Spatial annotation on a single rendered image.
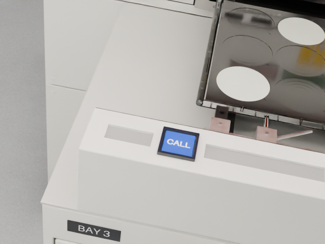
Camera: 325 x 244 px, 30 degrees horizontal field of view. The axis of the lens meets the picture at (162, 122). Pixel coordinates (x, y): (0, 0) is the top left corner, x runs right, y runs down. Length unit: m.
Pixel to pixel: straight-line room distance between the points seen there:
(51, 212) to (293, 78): 0.52
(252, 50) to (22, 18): 1.78
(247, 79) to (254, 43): 0.12
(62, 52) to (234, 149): 0.78
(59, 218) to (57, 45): 0.67
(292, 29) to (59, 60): 0.62
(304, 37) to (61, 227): 0.63
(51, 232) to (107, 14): 0.63
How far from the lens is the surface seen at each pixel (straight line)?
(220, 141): 0.92
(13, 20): 2.85
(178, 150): 0.89
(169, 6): 1.44
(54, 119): 1.76
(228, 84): 1.13
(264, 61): 1.21
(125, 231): 1.00
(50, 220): 1.03
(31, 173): 2.14
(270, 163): 0.92
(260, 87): 1.14
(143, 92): 1.20
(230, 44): 1.23
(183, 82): 1.24
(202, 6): 1.42
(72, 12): 1.52
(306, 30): 1.33
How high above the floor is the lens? 1.59
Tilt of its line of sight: 43 degrees down
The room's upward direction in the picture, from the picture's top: 9 degrees clockwise
